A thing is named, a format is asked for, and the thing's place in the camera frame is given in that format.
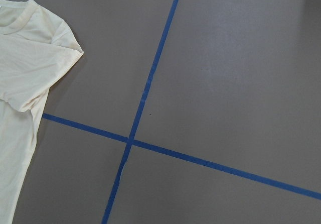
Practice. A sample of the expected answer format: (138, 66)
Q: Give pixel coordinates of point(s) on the cream long-sleeve graphic shirt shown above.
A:
(37, 49)

